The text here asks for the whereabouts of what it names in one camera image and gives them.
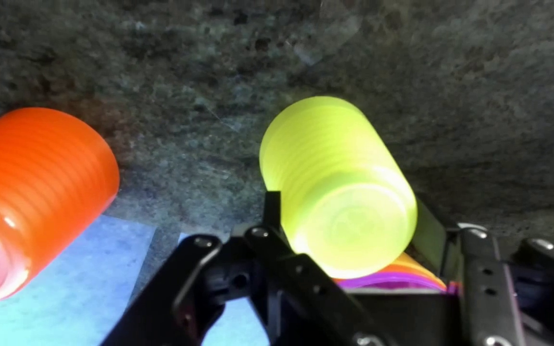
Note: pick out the pink plastic bowl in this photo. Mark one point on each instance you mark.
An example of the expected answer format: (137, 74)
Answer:
(393, 281)

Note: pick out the orange yellow plastic cup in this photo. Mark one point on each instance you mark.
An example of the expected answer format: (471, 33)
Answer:
(337, 185)

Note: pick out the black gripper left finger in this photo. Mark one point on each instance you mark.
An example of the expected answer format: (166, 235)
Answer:
(258, 295)

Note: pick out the yellow plastic bowl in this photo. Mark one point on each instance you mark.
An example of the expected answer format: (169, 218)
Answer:
(414, 268)

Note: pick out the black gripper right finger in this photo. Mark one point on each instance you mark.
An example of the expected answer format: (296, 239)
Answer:
(514, 295)

